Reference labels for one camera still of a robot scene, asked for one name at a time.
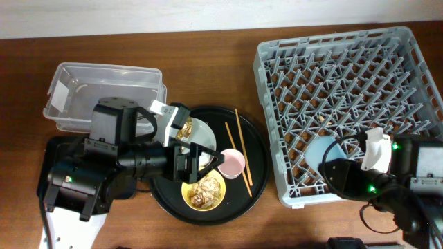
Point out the grey round plate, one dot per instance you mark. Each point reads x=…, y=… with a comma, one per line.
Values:
x=202, y=134

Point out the black rectangular tray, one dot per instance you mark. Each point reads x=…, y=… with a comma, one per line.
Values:
x=56, y=148

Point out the grey dishwasher rack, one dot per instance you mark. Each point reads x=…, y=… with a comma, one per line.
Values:
x=337, y=85

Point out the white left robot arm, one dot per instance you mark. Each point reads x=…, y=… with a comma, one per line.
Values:
x=126, y=144

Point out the clear plastic storage bin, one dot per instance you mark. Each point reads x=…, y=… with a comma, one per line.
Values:
x=76, y=88

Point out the gold foil wrapper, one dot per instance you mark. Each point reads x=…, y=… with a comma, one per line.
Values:
x=184, y=133

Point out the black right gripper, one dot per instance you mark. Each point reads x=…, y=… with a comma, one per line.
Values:
x=345, y=173

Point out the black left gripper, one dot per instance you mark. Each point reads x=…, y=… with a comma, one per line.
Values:
x=176, y=154

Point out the pink plastic cup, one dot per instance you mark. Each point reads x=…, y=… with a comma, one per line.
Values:
x=230, y=168

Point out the left wooden chopstick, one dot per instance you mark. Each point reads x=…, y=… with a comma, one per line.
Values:
x=239, y=158

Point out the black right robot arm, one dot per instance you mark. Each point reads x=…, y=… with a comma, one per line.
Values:
x=400, y=175

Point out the round black serving tray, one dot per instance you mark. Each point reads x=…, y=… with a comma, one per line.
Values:
x=237, y=200

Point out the light blue plastic cup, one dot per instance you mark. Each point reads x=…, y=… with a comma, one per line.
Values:
x=316, y=150

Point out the yellow bowl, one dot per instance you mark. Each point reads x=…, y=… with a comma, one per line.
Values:
x=186, y=187

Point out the wooden chopstick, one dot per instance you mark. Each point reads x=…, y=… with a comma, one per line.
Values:
x=239, y=158
x=248, y=172

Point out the black object bottom edge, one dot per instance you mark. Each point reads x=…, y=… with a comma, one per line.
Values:
x=345, y=243

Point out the right wooden chopstick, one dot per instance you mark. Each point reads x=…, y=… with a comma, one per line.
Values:
x=248, y=172

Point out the food scraps in bowl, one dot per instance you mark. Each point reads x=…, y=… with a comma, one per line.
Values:
x=206, y=193

